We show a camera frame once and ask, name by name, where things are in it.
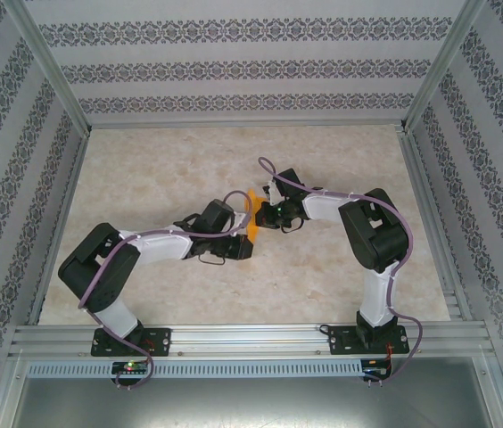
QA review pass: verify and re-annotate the orange paper sheet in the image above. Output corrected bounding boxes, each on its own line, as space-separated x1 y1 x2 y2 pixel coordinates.
242 187 268 242

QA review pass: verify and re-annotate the grey metal sheet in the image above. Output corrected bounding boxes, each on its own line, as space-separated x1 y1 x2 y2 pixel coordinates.
0 356 503 428

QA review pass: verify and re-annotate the black board with green light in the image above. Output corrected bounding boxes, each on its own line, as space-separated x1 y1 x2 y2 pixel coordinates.
111 360 150 375

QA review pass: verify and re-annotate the small black circuit board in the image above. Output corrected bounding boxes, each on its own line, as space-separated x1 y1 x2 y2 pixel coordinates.
364 365 392 381

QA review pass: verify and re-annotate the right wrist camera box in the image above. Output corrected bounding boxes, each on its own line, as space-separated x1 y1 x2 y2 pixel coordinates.
272 168 305 200

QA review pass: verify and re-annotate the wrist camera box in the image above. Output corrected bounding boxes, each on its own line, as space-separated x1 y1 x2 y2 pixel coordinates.
272 168 305 200
198 200 235 233

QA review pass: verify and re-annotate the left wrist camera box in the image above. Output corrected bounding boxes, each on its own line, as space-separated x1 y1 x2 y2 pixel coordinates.
198 200 235 233

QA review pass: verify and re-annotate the aluminium mounting rail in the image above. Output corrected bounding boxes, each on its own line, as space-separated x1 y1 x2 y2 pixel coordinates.
8 320 496 358

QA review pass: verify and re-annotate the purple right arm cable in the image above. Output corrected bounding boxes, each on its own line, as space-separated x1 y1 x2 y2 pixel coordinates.
257 156 425 385

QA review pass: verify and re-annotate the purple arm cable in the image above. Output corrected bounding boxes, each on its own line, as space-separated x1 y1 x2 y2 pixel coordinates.
76 190 252 390
257 156 425 385

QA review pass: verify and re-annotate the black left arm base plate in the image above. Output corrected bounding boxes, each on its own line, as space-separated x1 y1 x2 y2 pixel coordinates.
90 327 172 358

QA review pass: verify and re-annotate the slotted grey cable duct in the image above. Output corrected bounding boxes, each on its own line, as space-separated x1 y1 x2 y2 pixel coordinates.
26 358 364 379

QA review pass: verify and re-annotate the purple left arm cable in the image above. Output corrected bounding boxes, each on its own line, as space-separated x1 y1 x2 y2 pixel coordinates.
76 190 252 390

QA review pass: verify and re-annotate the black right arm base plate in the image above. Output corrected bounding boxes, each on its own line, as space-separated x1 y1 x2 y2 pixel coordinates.
327 324 411 356

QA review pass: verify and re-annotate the aluminium side rail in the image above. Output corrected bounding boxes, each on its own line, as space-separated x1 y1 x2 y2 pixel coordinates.
26 128 93 326
394 127 466 323

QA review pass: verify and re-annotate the aluminium frame post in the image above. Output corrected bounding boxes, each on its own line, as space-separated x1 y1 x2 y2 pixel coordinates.
8 0 93 134
399 0 490 134

